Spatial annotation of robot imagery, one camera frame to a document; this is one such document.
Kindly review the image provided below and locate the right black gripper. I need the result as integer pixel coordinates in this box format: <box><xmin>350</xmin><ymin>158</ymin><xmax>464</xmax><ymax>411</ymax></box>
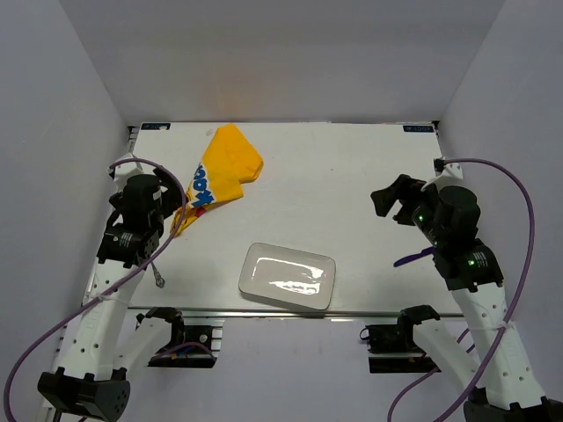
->
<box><xmin>371</xmin><ymin>173</ymin><xmax>446</xmax><ymax>246</ymax></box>

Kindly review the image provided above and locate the yellow Pikachu cloth placemat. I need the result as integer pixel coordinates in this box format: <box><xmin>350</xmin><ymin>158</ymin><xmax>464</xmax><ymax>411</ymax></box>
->
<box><xmin>171</xmin><ymin>123</ymin><xmax>264</xmax><ymax>235</ymax></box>

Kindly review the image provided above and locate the white rectangular ceramic plate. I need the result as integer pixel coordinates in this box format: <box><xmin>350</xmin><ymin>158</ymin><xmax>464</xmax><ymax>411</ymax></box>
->
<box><xmin>238</xmin><ymin>243</ymin><xmax>336</xmax><ymax>310</ymax></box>

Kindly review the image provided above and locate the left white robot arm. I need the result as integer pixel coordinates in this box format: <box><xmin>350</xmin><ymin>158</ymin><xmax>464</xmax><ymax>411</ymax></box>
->
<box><xmin>37</xmin><ymin>169</ymin><xmax>186</xmax><ymax>421</ymax></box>

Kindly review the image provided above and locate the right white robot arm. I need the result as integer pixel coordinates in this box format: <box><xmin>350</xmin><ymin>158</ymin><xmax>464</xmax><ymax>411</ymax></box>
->
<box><xmin>370</xmin><ymin>175</ymin><xmax>562</xmax><ymax>421</ymax></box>

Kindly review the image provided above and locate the right blue table sticker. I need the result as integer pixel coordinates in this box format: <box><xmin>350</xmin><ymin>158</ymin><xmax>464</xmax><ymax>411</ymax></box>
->
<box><xmin>403</xmin><ymin>125</ymin><xmax>434</xmax><ymax>133</ymax></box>

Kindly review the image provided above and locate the blue table sticker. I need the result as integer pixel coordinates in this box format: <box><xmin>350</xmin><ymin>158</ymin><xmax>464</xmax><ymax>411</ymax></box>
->
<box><xmin>403</xmin><ymin>125</ymin><xmax>434</xmax><ymax>133</ymax></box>
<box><xmin>140</xmin><ymin>122</ymin><xmax>171</xmax><ymax>131</ymax></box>

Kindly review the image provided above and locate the left blue table sticker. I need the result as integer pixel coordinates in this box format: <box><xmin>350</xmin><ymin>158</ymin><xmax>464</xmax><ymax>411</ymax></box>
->
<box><xmin>140</xmin><ymin>122</ymin><xmax>171</xmax><ymax>131</ymax></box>

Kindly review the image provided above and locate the aluminium table edge rail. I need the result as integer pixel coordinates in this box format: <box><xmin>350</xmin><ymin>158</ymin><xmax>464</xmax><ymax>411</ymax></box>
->
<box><xmin>127</xmin><ymin>307</ymin><xmax>467</xmax><ymax>321</ymax></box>

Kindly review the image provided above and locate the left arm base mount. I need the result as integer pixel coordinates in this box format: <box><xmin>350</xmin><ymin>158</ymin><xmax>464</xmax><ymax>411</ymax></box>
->
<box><xmin>149</xmin><ymin>318</ymin><xmax>224</xmax><ymax>369</ymax></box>

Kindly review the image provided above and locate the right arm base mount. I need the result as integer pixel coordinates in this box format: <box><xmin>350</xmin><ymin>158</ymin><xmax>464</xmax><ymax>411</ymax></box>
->
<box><xmin>360</xmin><ymin>324</ymin><xmax>437</xmax><ymax>375</ymax></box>

